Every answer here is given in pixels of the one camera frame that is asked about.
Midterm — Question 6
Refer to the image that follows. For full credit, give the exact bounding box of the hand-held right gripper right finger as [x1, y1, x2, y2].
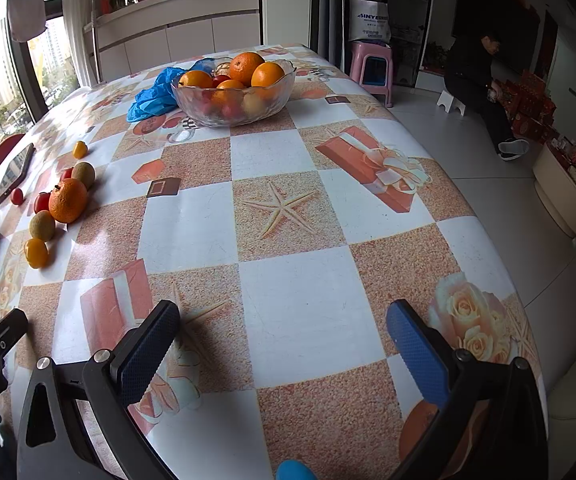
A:
[385, 299, 549, 480]

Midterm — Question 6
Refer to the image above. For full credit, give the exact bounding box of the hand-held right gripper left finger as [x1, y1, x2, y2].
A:
[15, 300, 184, 480]

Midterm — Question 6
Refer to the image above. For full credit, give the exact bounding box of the bumpy tangerine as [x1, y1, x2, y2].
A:
[48, 178, 89, 224]

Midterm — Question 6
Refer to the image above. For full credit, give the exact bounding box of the checkered printed tablecloth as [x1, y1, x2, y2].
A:
[0, 44, 549, 480]

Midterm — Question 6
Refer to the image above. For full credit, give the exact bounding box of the black smartphone red case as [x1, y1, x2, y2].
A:
[0, 143, 36, 206]

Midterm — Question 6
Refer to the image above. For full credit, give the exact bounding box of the red chair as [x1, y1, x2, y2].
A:
[0, 133, 26, 178]

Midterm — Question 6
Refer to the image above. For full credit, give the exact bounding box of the round white stand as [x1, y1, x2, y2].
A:
[533, 142, 576, 240]

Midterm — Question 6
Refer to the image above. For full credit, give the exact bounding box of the clear glass bowl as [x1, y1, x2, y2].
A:
[170, 59, 297, 128]

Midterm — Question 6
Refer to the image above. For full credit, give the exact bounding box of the small white stool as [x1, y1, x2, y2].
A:
[437, 89, 469, 117]

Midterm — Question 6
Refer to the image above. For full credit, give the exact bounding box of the crumpled blue plastic bag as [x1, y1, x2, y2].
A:
[127, 58, 216, 123]

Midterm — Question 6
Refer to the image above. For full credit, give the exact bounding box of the stack of red gift boxes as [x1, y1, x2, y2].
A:
[493, 71, 559, 143]

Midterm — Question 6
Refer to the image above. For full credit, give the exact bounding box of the large orange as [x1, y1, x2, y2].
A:
[216, 79, 246, 106]
[178, 70, 214, 90]
[251, 61, 286, 90]
[229, 51, 266, 83]

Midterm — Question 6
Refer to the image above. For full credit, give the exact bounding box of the pink plastic stool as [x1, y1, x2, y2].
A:
[350, 41, 395, 108]

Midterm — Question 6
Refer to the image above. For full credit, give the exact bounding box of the white hanging cloth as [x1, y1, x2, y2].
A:
[7, 0, 48, 42]

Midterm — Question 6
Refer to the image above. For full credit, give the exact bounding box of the white cabinet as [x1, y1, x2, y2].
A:
[84, 0, 264, 86]

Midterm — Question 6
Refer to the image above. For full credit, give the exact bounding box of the white printed bag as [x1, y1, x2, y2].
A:
[348, 0, 393, 44]

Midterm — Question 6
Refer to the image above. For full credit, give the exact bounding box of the dark display cabinet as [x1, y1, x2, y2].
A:
[343, 0, 434, 88]

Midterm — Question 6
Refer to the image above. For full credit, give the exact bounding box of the grey curtain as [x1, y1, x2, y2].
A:
[310, 0, 346, 68]

